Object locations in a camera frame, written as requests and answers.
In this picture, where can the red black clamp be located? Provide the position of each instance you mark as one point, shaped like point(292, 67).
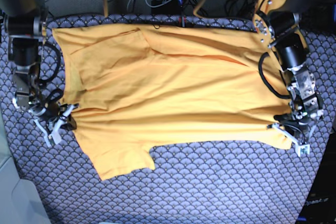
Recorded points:
point(182, 21)

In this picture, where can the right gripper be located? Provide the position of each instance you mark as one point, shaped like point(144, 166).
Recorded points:
point(49, 110)

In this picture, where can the yellow T-shirt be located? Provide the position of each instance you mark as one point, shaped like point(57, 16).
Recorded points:
point(138, 87)

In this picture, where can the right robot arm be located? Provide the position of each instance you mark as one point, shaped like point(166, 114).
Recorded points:
point(25, 23)

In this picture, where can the white plastic bin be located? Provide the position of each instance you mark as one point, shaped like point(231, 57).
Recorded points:
point(20, 201)

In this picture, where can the black OpenArm box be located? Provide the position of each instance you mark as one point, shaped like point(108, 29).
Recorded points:
point(320, 204)

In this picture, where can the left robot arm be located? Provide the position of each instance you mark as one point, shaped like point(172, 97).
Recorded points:
point(277, 24)

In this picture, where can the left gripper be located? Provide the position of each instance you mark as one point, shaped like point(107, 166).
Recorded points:
point(300, 124)

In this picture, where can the blue fan-pattern table cloth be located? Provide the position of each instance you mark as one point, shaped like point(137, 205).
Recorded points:
point(209, 182)

